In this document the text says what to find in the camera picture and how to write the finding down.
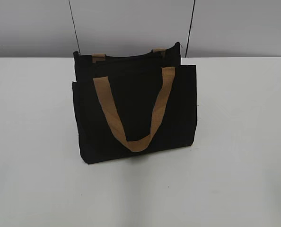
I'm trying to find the black tote bag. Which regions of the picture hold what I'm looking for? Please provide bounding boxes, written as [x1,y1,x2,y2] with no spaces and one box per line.
[72,43,197,164]

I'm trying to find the tan front bag handle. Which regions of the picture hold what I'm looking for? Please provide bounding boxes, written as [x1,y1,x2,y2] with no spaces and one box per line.
[93,67,176,153]

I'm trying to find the tan bag handle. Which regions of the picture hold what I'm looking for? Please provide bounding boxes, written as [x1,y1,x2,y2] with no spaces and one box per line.
[93,67,176,153]
[91,48,166,63]

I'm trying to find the tan rear bag handle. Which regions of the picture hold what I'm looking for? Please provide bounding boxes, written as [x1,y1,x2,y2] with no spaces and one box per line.
[91,48,166,63]

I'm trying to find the right thin black cable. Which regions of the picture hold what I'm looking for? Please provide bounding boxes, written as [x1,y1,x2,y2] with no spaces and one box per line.
[184,0,195,58]

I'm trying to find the thin black cable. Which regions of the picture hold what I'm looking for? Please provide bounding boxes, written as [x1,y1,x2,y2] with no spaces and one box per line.
[184,0,195,58]
[69,0,80,53]

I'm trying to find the left thin black cable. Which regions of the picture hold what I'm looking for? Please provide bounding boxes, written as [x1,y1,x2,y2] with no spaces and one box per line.
[69,0,80,53]

